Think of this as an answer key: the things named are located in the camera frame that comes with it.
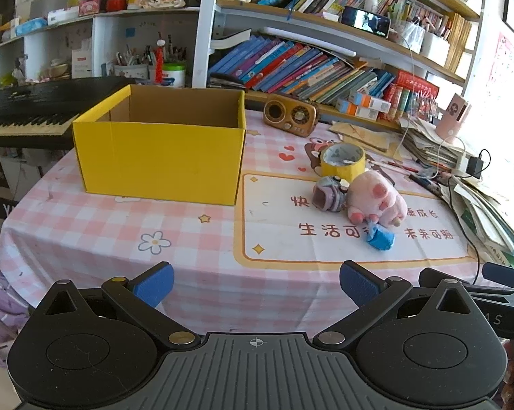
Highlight blue wrapper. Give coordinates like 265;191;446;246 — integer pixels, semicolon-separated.
366;219;395;251

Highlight pink plush paw toy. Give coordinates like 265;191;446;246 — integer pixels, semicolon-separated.
347;170;408;228

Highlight grey purple toy camera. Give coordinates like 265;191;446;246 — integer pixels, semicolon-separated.
312;176;350;213

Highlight yellow tape roll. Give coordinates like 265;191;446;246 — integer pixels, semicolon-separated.
320;142;365;182

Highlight stack of papers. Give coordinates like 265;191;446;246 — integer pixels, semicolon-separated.
399;118;514;268

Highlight pink checkered tablecloth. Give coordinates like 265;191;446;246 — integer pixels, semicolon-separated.
0;111;479;333

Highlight black power adapter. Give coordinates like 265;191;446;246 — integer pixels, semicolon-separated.
465;156;484;179

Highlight red pencil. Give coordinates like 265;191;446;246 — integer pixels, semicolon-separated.
379;161;419;174

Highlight brown cardboard pieces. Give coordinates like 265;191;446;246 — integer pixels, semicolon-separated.
329;122;403;161

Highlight yellow cardboard box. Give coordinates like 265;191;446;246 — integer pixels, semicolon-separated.
72;84;247;205

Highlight pink cup holder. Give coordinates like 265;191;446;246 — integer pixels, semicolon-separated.
436;94;471;144

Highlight orange white medicine box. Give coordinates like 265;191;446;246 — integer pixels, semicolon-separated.
348;92;391;113

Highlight brown retro radio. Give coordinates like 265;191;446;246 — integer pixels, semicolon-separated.
263;94;320;138

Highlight red thick book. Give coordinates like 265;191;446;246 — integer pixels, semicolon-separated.
394;69;439;99

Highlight black electronic piano keyboard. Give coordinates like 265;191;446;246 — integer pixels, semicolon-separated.
0;76;136;150

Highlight white pen holder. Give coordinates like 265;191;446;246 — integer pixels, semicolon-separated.
113;64;149;80

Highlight white green lidded jar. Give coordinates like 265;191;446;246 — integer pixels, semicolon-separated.
161;62;186;88

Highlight smartphone on shelf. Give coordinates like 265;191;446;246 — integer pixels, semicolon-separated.
340;6;391;38

